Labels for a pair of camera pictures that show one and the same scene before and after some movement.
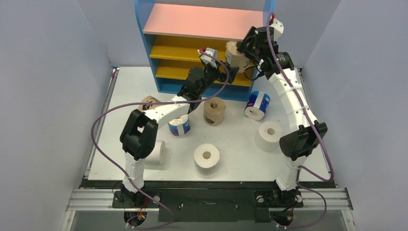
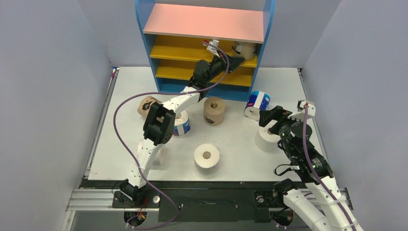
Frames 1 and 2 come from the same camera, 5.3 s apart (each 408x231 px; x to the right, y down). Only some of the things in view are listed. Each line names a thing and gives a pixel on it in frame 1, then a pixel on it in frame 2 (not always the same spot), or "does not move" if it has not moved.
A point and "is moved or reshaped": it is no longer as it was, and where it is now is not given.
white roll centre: [206, 157] does not move
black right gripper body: [249, 44] -> [274, 115]
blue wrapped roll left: [179, 125] does not move
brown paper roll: [234, 57] is moved or reshaped
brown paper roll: [213, 110] does not move
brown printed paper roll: [149, 99] does not move
